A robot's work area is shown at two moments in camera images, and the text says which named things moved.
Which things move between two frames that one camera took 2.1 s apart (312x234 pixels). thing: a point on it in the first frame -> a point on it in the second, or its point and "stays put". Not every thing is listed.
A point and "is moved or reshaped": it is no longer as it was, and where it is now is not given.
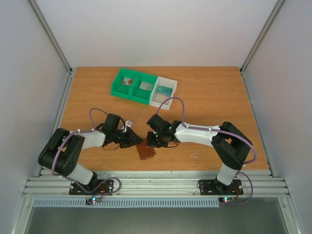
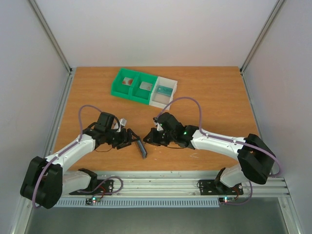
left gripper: (131, 141) stays put
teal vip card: (165, 90) stays put
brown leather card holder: (144, 152) is moved or reshaped
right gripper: (153, 139) stays put
